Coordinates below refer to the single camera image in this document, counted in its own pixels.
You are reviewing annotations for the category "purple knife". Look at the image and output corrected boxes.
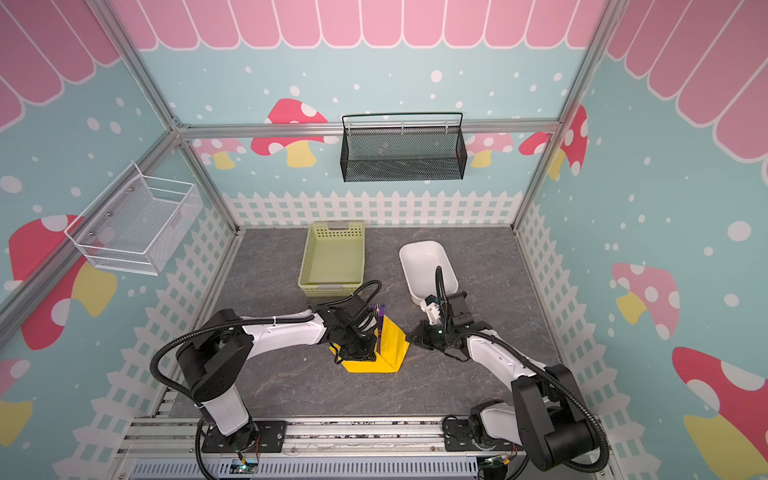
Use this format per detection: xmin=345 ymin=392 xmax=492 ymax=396
xmin=376 ymin=304 xmax=386 ymax=353

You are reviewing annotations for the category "yellow paper napkin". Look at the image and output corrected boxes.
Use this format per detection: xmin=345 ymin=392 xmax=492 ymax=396
xmin=341 ymin=315 xmax=409 ymax=374

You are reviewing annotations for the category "purple fork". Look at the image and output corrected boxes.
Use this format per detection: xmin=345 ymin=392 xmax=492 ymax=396
xmin=374 ymin=304 xmax=383 ymax=329

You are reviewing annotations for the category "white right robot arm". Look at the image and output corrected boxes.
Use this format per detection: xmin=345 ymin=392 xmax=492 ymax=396
xmin=406 ymin=320 xmax=610 ymax=473

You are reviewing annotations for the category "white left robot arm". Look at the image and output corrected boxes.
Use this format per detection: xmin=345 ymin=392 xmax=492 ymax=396
xmin=175 ymin=305 xmax=377 ymax=437

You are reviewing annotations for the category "green perforated plastic basket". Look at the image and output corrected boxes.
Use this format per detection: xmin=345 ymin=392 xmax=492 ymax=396
xmin=298 ymin=221 xmax=365 ymax=298

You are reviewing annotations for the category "white plastic tub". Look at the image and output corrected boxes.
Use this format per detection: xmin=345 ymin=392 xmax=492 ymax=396
xmin=399 ymin=240 xmax=459 ymax=305

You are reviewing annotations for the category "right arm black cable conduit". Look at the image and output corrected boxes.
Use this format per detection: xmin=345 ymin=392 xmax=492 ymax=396
xmin=434 ymin=265 xmax=611 ymax=480

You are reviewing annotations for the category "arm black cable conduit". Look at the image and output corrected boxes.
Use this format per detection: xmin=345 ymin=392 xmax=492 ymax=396
xmin=434 ymin=265 xmax=611 ymax=480
xmin=148 ymin=279 xmax=384 ymax=480

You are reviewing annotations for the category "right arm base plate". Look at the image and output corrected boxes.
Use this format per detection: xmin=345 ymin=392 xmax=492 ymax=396
xmin=441 ymin=415 xmax=522 ymax=452

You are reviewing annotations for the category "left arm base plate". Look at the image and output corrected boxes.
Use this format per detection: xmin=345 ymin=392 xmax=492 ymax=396
xmin=202 ymin=420 xmax=288 ymax=454

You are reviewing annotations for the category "black mesh wall basket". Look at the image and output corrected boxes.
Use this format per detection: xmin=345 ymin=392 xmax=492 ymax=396
xmin=340 ymin=112 xmax=468 ymax=182

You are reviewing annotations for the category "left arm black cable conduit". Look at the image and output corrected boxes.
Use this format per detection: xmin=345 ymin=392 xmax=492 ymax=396
xmin=148 ymin=279 xmax=384 ymax=480

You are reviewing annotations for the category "white wire wall basket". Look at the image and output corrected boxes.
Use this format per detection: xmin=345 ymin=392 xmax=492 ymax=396
xmin=64 ymin=164 xmax=203 ymax=276

